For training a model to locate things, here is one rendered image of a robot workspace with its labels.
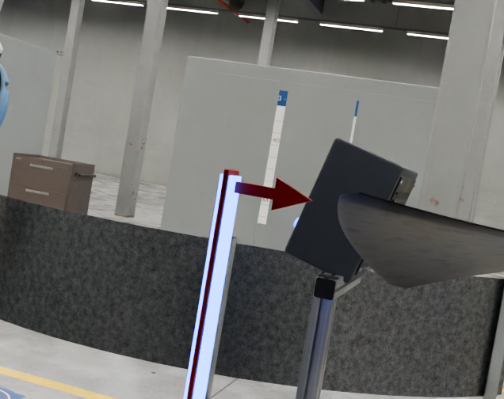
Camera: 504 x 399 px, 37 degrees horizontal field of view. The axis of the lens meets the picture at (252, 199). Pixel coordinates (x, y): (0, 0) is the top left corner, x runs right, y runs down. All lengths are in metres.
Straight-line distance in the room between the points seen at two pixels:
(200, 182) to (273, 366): 4.73
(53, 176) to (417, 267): 6.67
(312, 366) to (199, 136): 5.93
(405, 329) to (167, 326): 0.73
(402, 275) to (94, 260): 1.81
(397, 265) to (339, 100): 6.04
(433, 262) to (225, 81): 6.37
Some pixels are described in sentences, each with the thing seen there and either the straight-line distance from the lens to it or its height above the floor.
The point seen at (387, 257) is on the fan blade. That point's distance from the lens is 0.58.
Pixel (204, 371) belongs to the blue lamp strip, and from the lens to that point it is 0.57.
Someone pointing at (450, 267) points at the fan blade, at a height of 1.14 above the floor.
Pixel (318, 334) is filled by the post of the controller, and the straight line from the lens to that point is 1.08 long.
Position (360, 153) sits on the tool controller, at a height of 1.24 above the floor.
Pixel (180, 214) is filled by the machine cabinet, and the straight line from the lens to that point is 7.00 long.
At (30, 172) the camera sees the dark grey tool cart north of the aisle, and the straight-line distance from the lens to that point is 7.31.
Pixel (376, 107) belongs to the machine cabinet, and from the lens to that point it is 6.57.
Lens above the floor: 1.20
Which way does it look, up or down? 3 degrees down
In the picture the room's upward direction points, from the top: 9 degrees clockwise
